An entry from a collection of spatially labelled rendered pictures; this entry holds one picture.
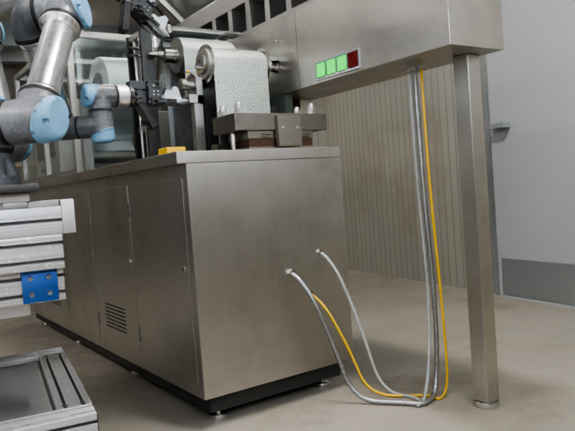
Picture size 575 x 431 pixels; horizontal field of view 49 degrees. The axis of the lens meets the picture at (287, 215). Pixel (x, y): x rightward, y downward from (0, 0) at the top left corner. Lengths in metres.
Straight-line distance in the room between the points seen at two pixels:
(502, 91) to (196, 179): 2.39
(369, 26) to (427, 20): 0.26
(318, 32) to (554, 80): 1.68
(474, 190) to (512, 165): 1.85
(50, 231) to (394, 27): 1.21
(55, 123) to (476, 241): 1.30
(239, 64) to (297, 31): 0.26
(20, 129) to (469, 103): 1.31
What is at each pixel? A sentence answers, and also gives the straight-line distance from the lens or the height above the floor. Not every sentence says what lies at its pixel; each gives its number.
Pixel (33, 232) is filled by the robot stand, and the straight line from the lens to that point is 1.74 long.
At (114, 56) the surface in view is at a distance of 3.37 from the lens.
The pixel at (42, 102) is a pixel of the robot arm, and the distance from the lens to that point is 1.70.
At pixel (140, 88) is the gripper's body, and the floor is 1.14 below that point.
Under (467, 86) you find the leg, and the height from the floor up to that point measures 1.04.
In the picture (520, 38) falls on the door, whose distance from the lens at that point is 3.90.
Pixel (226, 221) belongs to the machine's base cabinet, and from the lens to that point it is 2.06.
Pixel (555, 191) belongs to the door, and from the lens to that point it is 3.71.
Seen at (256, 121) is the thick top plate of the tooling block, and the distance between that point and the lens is 2.21.
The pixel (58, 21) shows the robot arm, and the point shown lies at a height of 1.27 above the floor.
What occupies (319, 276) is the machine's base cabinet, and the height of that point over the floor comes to 0.43.
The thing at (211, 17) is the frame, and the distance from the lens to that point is 3.12.
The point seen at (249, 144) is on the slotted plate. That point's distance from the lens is 2.20.
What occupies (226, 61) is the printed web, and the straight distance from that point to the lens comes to 2.42.
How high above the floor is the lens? 0.76
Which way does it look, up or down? 2 degrees down
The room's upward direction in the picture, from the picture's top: 4 degrees counter-clockwise
